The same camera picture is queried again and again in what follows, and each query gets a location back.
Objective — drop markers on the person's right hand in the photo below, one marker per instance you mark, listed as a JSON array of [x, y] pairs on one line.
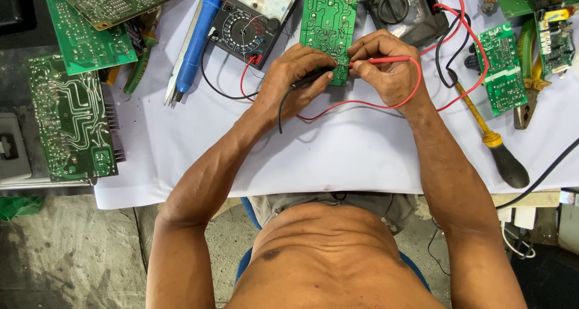
[[393, 80]]

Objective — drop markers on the person's left hand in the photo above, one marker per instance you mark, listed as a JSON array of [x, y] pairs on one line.
[[289, 80]]

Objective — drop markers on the black test probe with lead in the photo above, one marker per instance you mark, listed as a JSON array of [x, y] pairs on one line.
[[307, 79]]

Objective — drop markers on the red test probe with lead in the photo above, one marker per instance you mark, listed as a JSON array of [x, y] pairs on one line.
[[389, 60]]

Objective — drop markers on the black multimeter lead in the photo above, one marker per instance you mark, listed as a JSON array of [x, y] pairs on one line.
[[441, 69]]

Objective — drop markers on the dark digital multimeter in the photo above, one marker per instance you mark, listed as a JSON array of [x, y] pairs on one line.
[[407, 13]]

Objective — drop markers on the black analog multimeter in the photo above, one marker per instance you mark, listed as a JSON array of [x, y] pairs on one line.
[[246, 24]]

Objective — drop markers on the long narrow green circuit board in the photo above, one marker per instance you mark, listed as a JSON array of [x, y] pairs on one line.
[[328, 15]]

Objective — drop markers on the red multimeter lead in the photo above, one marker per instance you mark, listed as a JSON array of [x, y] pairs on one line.
[[479, 46]]

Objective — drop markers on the blue desoldering pump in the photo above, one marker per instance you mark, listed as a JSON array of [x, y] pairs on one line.
[[199, 42]]

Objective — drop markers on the small green white-striped circuit board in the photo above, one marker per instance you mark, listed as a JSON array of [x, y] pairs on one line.
[[502, 69]]

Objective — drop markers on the metal tweezers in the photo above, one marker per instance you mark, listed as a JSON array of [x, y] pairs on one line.
[[174, 80]]

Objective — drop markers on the small metal electronic component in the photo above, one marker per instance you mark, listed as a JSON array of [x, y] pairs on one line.
[[489, 4]]

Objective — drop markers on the person's grey shorts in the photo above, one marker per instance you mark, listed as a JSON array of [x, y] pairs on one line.
[[389, 207]]

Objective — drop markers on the circuit board with mounted components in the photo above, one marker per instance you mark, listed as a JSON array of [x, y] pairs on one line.
[[554, 42]]

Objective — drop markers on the person's bare torso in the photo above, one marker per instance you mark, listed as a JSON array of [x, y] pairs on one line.
[[330, 263]]

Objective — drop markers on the tan-edged green circuit board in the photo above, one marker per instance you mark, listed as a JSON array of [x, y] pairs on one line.
[[117, 1]]

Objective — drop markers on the bright green circuit board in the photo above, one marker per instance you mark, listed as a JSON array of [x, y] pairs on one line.
[[81, 46]]

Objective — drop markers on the dark green board with heatsink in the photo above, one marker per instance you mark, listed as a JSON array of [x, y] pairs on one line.
[[68, 119]]

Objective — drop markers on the white plastic container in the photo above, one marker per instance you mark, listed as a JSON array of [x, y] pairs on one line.
[[569, 227]]

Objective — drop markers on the black flat object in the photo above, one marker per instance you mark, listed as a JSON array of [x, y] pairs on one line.
[[16, 10]]

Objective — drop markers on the grey plastic box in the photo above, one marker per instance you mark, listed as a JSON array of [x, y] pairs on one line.
[[11, 146]]

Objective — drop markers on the green cloth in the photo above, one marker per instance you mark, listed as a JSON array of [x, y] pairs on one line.
[[18, 207]]

